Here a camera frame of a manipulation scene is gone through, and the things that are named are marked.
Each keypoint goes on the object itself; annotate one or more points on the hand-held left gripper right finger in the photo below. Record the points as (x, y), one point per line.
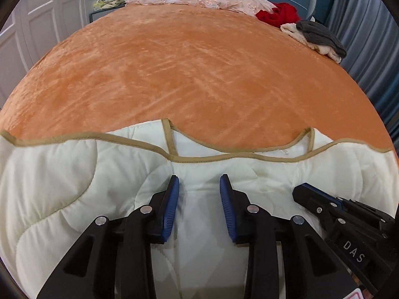
(226, 205)

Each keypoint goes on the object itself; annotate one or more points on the yellow cloth item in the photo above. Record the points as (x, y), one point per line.
(109, 3)

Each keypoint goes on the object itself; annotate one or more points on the grey knit garment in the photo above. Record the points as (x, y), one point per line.
(321, 35)

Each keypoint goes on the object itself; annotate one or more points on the grey-blue curtain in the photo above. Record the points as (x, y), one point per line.
(367, 37)

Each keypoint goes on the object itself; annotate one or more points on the grey and cream folded clothes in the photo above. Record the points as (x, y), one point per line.
(293, 32)

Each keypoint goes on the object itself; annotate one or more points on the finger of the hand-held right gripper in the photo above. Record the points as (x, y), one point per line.
(364, 210)
(311, 199)

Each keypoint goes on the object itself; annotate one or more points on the grey nightstand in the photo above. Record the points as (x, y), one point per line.
(101, 15)

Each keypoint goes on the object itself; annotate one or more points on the red garment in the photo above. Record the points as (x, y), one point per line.
(280, 14)

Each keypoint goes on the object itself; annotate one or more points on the white quilted jacket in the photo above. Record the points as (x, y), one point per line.
(62, 193)

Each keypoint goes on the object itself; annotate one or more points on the orange plush blanket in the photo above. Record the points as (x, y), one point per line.
(187, 68)

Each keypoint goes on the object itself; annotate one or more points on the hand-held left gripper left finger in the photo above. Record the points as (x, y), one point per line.
(170, 205)

